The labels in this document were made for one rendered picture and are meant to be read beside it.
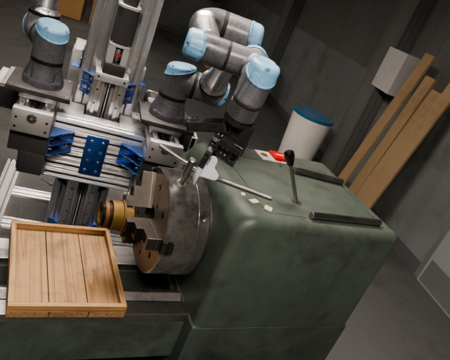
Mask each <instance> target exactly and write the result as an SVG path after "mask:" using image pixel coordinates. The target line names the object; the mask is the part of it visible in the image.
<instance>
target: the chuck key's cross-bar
mask: <svg viewBox="0 0 450 360"><path fill-rule="evenodd" d="M159 148H160V149H162V150H163V151H165V152H166V153H168V154H170V155H171V156H173V157H174V158H175V159H177V160H179V161H180V162H182V163H183V164H185V165H187V162H188V161H187V160H186V159H184V158H182V157H181V156H179V155H178V154H176V153H174V152H173V151H172V150H170V149H168V148H166V147H165V146H164V145H162V144H160V146H159ZM216 181H218V182H220V183H223V184H226V185H228V186H232V187H234V188H236V189H239V190H242V191H245V192H247V193H250V194H253V195H255V196H259V197H261V198H263V199H266V200H269V201H271V200H272V196H269V195H266V194H263V193H261V192H258V191H254V190H253V189H249V188H247V187H245V186H241V185H239V184H235V183H233V182H231V181H227V180H225V179H222V178H218V179H217V180H216Z"/></svg>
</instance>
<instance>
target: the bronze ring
mask: <svg viewBox="0 0 450 360"><path fill-rule="evenodd" d="M127 216H132V217H135V210H134V207H132V206H127V205H126V201H125V200H123V199H122V200H121V201H116V200H111V201H100V203H99V206H98V209H97V213H96V224H97V226H98V227H101V228H107V229H109V230H117V231H118V232H121V231H122V230H123V229H124V226H125V223H126V217H127Z"/></svg>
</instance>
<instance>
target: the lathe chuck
mask: <svg viewBox="0 0 450 360"><path fill-rule="evenodd" d="M182 172H183V170H181V169H173V168H168V167H162V166H157V170H156V181H155V187H154V199H153V205H154V207H152V209H151V208H144V207H137V206H135V207H134V210H135V217H141V218H148V217H151V218H152V219H153V220H154V223H155V224H156V227H157V229H158V232H159V234H160V236H161V239H162V241H163V243H164V244H168V243H169V242H172V244H173V246H172V249H171V253H170V255H168V256H164V255H163V254H159V251H148V250H144V249H143V246H142V244H141V241H136V243H135V244H134V245H133V246H132V247H133V253H134V259H135V262H136V265H137V266H138V268H139V270H140V271H141V272H143V273H146V274H156V273H160V272H166V274H177V273H179V272H180V271H181V270H182V269H183V268H184V267H185V266H186V264H187V263H188V261H189V259H190V257H191V254H192V251H193V249H194V245H195V242H196V236H197V232H198V227H199V194H198V190H197V187H196V184H195V185H194V184H193V176H192V175H191V174H190V176H189V178H187V179H186V181H185V182H186V183H187V185H186V186H179V185H178V184H177V182H176V180H177V179H180V178H181V174H182Z"/></svg>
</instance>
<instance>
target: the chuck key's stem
mask: <svg viewBox="0 0 450 360"><path fill-rule="evenodd" d="M196 163H197V160H196V159H195V158H193V157H191V158H189V160H188V162H187V165H186V166H185V168H184V170H183V172H182V174H181V179H180V181H179V183H180V184H182V185H183V184H184V182H185V181H186V179H187V178H189V176H190V174H191V172H192V170H193V169H192V168H193V167H194V166H195V165H196Z"/></svg>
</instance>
